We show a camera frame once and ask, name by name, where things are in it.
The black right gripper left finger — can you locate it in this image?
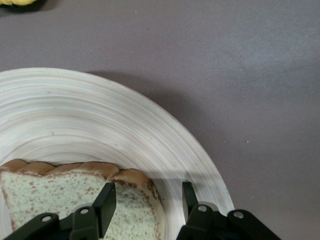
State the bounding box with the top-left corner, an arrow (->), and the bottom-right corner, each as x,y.
0,182 -> 118,240

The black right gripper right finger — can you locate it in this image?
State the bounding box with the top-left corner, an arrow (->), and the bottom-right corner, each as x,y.
176,181 -> 282,240

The slice of toast bread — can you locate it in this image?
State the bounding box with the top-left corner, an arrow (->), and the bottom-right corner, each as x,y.
0,158 -> 166,240

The round light wooden plate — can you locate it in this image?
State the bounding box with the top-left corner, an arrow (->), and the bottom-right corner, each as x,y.
0,67 -> 236,240

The brown table cover mat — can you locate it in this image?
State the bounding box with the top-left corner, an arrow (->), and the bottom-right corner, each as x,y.
0,0 -> 320,240

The yellow quilted oven mitt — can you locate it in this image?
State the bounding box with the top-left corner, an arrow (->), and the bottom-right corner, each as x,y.
0,0 -> 48,13

